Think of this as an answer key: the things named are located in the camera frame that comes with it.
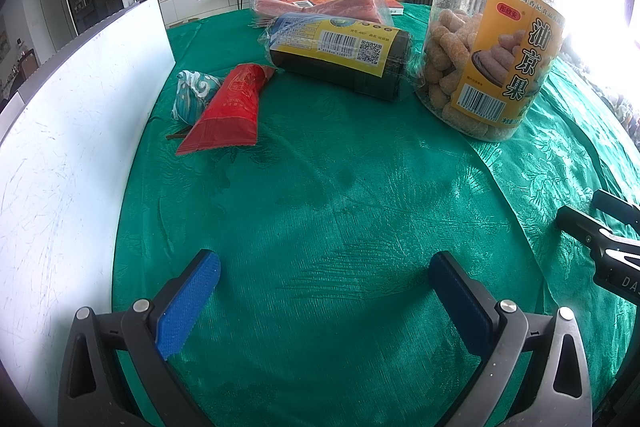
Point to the teal patterned pouch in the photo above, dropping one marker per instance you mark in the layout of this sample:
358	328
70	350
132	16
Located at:
192	92

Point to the clear plastic snack jar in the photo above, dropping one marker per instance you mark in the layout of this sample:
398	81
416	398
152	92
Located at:
450	57

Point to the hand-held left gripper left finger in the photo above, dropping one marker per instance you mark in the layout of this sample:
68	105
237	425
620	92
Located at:
187	302

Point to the pink plastic packet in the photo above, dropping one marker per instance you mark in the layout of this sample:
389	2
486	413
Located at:
350	7

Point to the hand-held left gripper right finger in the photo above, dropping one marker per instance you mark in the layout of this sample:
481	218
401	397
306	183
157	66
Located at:
457	302

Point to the green patterned tablecloth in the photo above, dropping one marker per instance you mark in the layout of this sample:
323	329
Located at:
325	207

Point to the black garbage bag roll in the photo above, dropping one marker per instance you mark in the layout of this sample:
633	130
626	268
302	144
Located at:
325	67

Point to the white board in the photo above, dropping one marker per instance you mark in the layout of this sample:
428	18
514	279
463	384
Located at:
65	157

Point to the red foil packet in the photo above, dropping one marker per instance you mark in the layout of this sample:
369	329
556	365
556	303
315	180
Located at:
230	112

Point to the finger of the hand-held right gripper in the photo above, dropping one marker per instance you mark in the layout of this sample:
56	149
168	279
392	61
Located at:
582	224
617	204

